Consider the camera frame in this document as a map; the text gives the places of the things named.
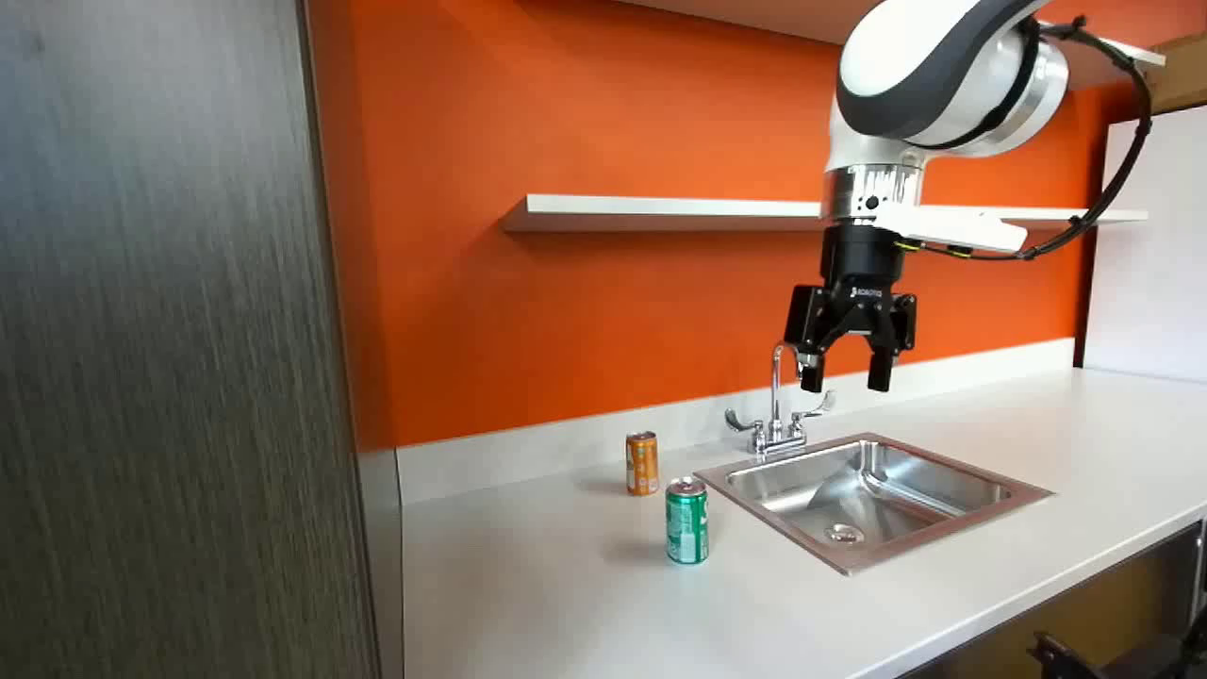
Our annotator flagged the orange soda can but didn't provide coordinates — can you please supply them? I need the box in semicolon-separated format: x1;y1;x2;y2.
623;425;664;500

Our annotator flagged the chrome faucet with handles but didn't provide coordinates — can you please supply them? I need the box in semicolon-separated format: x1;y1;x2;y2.
720;339;839;459

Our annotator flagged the white backsplash strip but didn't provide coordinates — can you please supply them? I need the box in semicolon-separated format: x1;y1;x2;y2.
392;337;1083;511

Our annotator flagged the high wall shelf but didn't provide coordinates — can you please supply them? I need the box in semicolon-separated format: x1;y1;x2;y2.
618;0;884;51

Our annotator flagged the dark wood cabinet panel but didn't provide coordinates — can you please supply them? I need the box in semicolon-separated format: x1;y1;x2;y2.
0;0;384;679

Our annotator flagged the long white wall shelf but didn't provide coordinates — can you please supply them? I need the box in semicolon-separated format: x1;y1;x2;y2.
500;189;1152;239

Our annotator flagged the stainless steel sink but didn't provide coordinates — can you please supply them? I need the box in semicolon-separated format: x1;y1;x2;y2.
695;429;1055;581

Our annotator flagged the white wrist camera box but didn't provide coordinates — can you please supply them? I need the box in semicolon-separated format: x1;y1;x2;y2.
874;204;1035;259

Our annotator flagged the green soda can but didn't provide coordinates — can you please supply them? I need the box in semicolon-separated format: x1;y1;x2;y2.
662;474;713;570

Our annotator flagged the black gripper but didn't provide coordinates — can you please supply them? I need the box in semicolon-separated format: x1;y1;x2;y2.
781;218;922;396

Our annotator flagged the white board panel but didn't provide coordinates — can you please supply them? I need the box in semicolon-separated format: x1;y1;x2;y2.
1083;101;1207;390

